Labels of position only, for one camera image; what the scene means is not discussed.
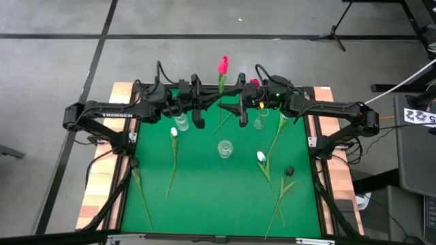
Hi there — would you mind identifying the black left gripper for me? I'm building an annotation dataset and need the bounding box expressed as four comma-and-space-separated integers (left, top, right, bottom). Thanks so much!
176, 73, 221, 130

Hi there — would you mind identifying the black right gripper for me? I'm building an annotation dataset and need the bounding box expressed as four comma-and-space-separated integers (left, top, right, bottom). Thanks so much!
217, 73, 270, 128

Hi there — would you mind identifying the white artificial tulip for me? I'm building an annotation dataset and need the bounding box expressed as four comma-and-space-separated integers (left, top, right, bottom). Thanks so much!
166, 127, 180, 199
266, 114, 290, 160
255, 151, 287, 229

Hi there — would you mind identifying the smooth glass carafe vase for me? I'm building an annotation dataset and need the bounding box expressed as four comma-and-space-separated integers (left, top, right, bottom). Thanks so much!
253, 108, 270, 131

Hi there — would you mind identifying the ribbed glass bottle vase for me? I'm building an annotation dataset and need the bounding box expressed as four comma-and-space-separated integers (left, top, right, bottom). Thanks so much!
174, 112, 190, 133

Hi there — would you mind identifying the diamond-cut glass vase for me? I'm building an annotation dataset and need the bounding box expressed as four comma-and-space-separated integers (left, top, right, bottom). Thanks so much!
217, 140, 234, 161

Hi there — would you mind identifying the green table mat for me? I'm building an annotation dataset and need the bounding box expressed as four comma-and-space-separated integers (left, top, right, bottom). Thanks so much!
121, 87, 323, 239

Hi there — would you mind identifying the black tripod stand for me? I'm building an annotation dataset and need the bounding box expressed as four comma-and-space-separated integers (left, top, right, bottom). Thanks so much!
309, 0, 355, 52

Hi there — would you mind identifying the black desk foot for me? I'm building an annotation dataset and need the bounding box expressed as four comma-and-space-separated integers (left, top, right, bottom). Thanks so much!
370, 66, 436, 93

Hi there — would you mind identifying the white object on floor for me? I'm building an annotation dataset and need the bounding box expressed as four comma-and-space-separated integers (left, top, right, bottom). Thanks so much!
354, 192, 373, 210

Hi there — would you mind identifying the white printed marker tag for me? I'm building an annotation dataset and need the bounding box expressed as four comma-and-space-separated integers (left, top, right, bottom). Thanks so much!
403, 107, 436, 129

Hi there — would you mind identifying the dark grey desk top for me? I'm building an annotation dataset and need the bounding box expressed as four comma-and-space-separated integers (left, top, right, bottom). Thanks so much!
394, 95, 436, 198

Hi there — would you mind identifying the grey furniture leg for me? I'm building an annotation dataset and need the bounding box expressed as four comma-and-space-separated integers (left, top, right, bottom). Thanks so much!
0, 144, 27, 160

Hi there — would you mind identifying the dark grey cabinet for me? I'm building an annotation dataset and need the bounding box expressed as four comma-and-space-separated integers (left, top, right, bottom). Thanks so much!
384, 185, 426, 245

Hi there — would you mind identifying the black gantry beam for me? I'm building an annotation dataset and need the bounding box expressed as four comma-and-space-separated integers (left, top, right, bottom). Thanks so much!
0, 229, 120, 245

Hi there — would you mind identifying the black keyboard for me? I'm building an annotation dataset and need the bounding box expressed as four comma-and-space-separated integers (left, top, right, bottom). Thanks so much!
423, 195, 436, 244

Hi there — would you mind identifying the black diagonal frame strut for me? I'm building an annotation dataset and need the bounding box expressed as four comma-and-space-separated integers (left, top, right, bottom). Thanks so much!
80, 163, 136, 232
313, 169, 362, 238

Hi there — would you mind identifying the silver metal bracket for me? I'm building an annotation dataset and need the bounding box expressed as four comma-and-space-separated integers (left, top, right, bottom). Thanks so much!
295, 238, 337, 245
106, 233, 146, 244

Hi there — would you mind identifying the white cable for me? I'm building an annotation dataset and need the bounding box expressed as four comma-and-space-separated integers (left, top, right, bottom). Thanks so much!
364, 58, 436, 105

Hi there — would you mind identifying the black desk frame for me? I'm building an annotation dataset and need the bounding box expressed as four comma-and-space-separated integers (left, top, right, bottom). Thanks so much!
342, 0, 436, 61

